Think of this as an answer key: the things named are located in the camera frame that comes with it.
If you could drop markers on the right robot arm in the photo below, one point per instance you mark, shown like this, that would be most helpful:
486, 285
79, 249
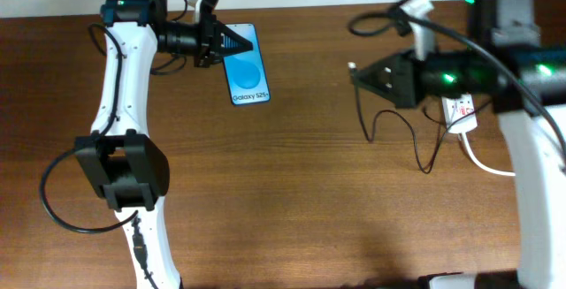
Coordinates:
501, 56

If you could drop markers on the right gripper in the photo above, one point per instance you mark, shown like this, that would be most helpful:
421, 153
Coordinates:
411, 78

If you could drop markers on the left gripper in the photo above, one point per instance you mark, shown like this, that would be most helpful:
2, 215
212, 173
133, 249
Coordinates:
211, 34

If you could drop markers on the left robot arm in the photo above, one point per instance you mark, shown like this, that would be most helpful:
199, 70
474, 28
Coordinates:
121, 162

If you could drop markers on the white power strip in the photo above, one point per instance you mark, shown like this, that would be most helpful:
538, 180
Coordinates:
459, 114

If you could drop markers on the blue Galaxy smartphone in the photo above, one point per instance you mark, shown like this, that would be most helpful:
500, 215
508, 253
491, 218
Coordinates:
245, 73

